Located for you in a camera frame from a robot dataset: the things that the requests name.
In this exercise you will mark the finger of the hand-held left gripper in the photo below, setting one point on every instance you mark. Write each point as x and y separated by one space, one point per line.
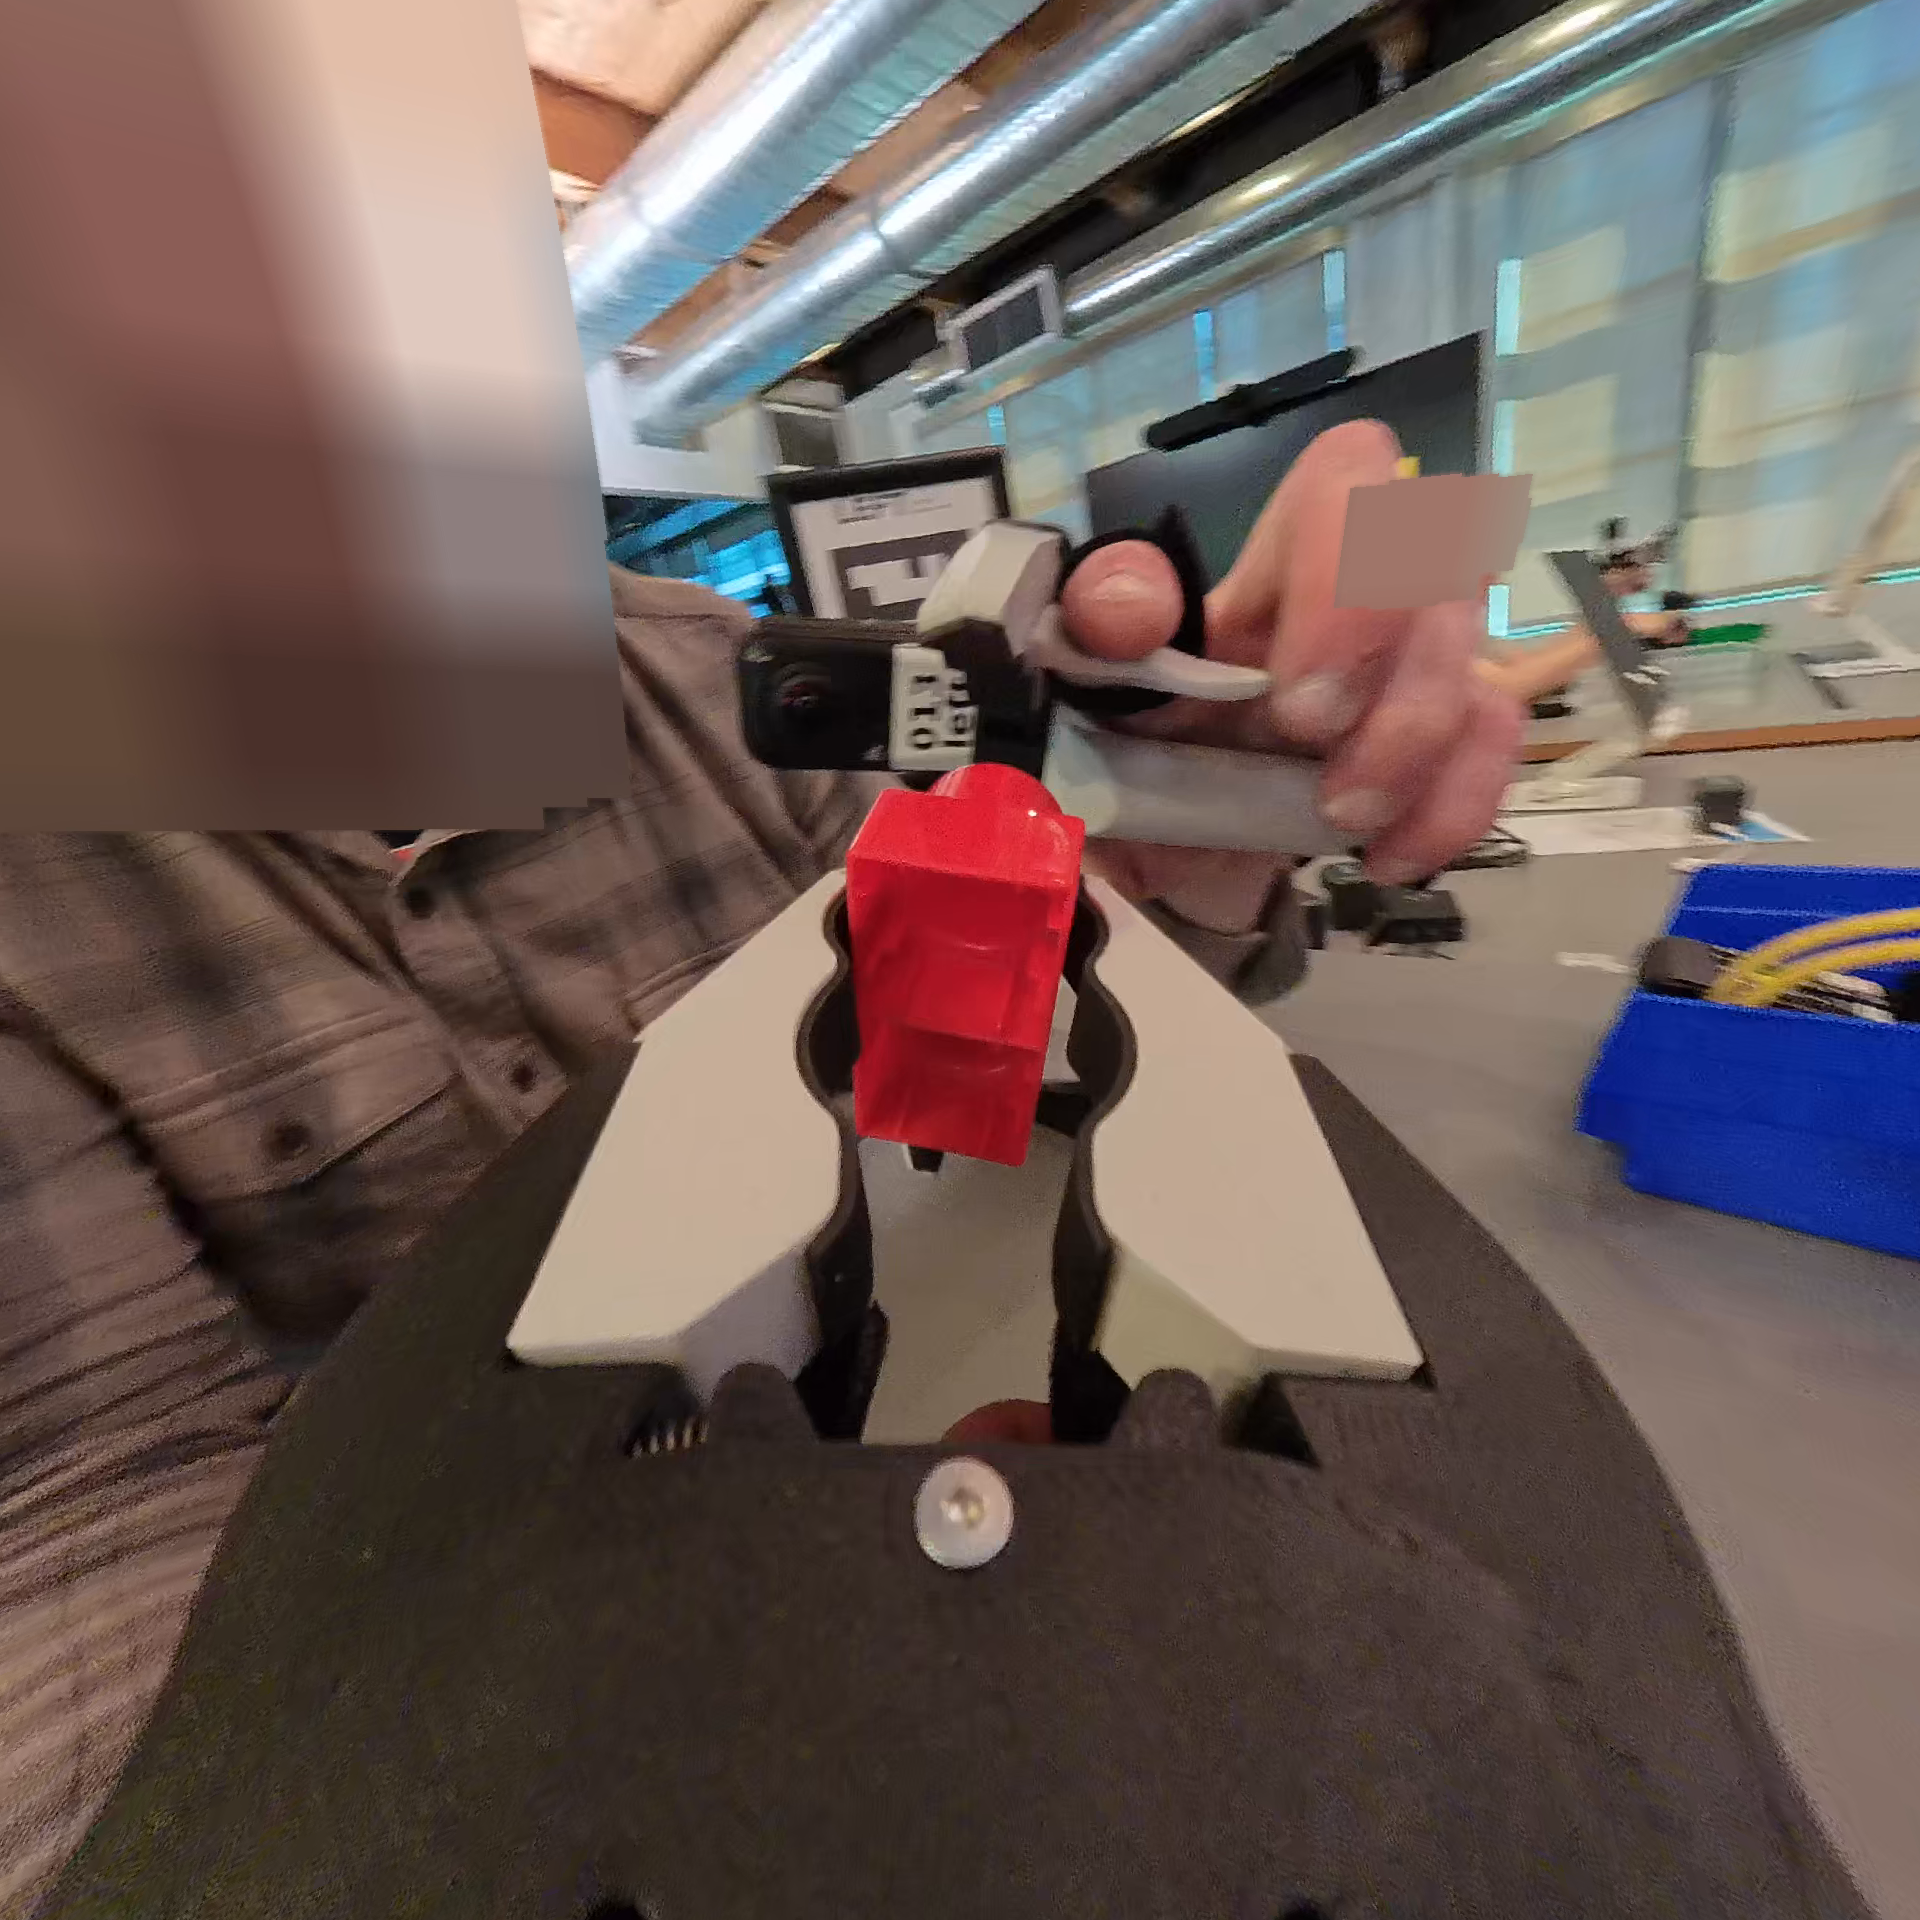
989 585

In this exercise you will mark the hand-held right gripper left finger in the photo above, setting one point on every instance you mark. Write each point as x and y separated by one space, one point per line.
675 1200

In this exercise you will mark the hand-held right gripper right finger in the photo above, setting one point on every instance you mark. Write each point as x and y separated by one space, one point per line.
1227 1200

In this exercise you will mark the red plastic block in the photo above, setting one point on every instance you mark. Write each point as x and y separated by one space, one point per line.
961 959

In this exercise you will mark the person's left hand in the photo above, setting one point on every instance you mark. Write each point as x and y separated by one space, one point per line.
1353 719

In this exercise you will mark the framed tag poster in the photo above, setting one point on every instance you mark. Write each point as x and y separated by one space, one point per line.
885 542

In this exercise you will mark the ceiling air vent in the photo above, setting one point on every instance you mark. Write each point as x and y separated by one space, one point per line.
1016 319

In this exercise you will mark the black video bar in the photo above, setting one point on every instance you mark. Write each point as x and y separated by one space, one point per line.
1243 396

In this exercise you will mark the blue plastic bin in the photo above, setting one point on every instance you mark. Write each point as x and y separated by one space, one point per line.
1774 1081

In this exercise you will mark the yellow item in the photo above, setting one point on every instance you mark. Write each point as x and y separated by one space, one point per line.
1817 954

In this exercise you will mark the black wall screen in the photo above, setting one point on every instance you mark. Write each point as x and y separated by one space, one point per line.
1319 481

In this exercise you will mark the silver ceiling duct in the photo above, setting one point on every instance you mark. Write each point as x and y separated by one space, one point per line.
989 152

